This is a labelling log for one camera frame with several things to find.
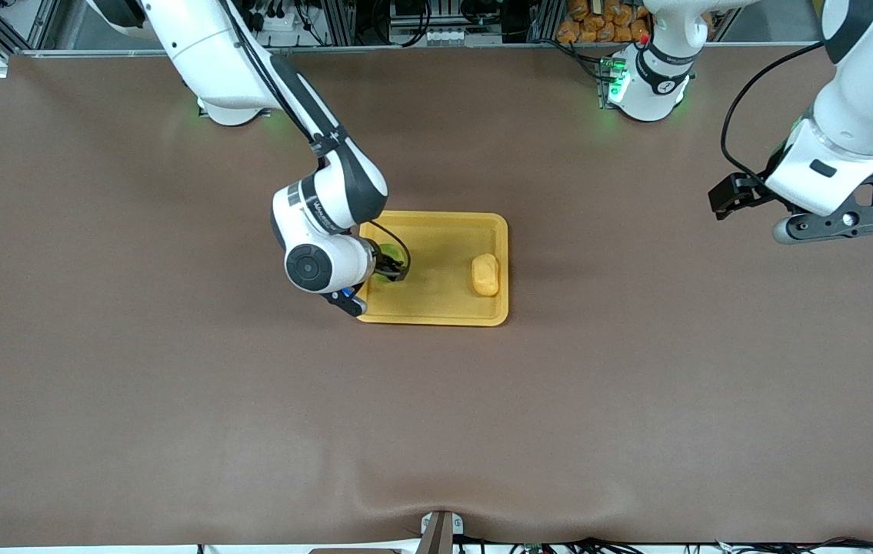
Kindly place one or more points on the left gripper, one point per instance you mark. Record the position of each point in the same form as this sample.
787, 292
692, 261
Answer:
753, 191

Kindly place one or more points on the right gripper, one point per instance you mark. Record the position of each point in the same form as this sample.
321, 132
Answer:
388, 265

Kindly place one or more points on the green apple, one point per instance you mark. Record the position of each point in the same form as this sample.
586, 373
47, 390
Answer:
388, 251

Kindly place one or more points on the yellow potato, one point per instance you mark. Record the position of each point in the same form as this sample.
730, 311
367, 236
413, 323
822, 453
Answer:
485, 275

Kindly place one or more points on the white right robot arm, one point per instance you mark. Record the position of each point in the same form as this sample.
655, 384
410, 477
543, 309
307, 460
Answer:
213, 54

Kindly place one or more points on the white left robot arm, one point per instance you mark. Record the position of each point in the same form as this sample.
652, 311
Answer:
867, 92

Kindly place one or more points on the yellow plastic tray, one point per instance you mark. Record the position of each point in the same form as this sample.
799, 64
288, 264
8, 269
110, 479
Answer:
444, 308

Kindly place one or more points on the brown table mat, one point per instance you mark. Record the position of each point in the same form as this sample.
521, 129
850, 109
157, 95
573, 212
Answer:
436, 423

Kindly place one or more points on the white socket bar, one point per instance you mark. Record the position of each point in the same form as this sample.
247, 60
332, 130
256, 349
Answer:
428, 36

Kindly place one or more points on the orange packaged goods pile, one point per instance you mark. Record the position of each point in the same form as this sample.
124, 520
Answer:
582, 23

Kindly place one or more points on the white power strip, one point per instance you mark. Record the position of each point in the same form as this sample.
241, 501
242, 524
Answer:
278, 19

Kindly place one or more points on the aluminium table edge rail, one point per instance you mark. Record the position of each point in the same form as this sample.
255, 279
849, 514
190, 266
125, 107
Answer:
405, 48

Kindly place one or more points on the table edge clamp bracket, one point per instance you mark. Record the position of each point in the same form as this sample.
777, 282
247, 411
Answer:
441, 532

